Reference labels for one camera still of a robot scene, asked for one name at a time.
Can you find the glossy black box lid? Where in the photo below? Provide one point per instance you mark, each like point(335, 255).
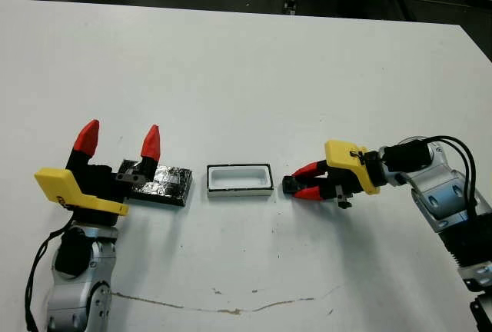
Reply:
point(169, 190)

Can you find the white-lined camera box base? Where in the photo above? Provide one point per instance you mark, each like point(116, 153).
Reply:
point(238, 178)

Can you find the black and yellow left gripper body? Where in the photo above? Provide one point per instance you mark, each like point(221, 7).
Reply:
point(100, 186)

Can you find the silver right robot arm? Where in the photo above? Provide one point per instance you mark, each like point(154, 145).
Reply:
point(442, 201)

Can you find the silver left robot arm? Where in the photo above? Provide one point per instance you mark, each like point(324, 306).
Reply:
point(77, 301)

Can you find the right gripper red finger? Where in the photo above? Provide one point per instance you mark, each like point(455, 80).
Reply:
point(311, 170)
point(311, 193)

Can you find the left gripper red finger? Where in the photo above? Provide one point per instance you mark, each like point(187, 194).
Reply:
point(150, 147)
point(86, 140)

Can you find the black and yellow right gripper body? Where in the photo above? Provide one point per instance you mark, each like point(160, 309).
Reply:
point(346, 155)

